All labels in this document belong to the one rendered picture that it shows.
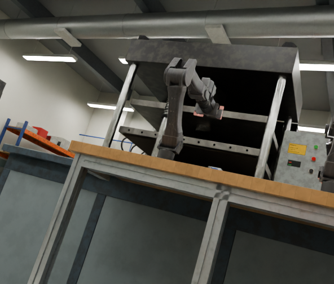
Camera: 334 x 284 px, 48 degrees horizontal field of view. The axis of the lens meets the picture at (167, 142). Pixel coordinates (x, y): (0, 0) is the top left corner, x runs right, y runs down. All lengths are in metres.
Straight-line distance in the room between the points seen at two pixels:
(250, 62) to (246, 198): 1.66
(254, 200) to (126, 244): 0.75
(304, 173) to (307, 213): 1.39
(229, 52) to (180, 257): 1.63
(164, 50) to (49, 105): 7.65
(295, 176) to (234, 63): 0.88
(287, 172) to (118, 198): 1.19
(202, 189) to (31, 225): 1.08
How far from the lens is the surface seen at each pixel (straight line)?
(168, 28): 6.06
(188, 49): 2.91
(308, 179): 2.52
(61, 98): 10.69
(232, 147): 2.57
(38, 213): 2.03
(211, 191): 1.19
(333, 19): 5.27
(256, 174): 2.42
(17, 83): 9.75
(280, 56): 2.71
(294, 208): 1.16
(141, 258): 1.70
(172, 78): 1.44
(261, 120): 2.65
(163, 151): 1.45
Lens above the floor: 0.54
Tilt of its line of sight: 15 degrees up
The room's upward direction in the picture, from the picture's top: 17 degrees clockwise
